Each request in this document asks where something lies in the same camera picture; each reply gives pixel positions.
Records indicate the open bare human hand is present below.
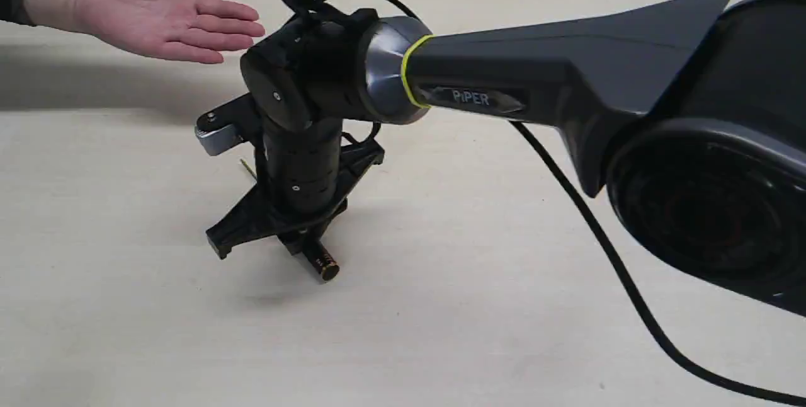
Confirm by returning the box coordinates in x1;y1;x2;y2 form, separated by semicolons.
72;0;265;64

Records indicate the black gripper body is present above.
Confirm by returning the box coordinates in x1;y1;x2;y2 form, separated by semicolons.
205;140;385;261

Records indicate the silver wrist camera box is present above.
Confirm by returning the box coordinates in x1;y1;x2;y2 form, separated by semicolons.
194;93;263;156

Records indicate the black gold-trimmed screwdriver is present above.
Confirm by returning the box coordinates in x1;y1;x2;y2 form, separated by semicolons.
231;156;343;282

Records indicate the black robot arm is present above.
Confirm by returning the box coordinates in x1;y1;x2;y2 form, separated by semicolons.
196;0;804;315

